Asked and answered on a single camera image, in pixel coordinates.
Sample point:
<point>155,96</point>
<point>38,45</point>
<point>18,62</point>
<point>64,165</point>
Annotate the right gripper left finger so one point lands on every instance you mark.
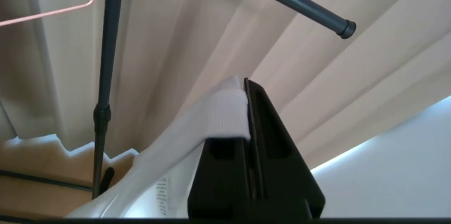
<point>222,181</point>

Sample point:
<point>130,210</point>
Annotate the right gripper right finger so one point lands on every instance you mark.
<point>282,181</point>

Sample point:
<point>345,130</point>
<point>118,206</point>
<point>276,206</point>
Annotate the white garment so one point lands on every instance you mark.
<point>225,115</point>

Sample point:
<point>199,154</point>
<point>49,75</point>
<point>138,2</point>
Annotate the black clothes rack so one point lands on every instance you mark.
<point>105,58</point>

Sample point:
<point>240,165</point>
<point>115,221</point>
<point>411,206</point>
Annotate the beige curtain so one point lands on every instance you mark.
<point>352,76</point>

